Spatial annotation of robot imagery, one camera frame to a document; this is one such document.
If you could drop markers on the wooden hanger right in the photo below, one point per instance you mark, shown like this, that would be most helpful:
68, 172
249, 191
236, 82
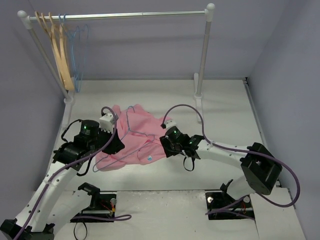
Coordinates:
65, 57

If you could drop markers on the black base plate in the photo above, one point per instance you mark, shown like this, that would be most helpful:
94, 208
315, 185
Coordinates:
103, 209
216, 200

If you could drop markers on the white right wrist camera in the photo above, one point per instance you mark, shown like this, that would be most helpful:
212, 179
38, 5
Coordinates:
168, 124

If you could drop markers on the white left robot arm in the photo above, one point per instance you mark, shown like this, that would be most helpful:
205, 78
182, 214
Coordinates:
43, 217

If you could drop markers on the wooden hanger left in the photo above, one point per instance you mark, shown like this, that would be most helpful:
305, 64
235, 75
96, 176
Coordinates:
56, 55

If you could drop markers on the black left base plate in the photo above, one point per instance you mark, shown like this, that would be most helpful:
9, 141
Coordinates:
103, 209

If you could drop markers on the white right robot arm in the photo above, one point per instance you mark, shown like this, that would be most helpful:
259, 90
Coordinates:
260, 173

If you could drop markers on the wooden hanger middle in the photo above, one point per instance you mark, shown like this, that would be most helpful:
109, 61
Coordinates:
61, 55

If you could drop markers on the wooden hanger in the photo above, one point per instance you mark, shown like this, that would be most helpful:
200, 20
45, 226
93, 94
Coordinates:
65, 57
56, 55
61, 55

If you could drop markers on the pink t shirt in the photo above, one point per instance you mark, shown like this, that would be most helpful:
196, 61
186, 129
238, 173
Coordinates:
140, 145

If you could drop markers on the white metal clothes rack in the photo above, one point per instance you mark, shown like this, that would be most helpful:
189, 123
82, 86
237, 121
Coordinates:
140, 59

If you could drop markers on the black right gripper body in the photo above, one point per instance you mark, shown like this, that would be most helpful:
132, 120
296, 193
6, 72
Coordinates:
167, 146

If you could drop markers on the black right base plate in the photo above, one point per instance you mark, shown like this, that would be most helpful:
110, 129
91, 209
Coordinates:
216, 200

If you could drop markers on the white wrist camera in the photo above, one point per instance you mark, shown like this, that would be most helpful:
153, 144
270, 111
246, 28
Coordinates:
107, 122
168, 124

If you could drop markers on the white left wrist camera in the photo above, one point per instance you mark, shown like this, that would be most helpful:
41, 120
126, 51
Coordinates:
107, 122

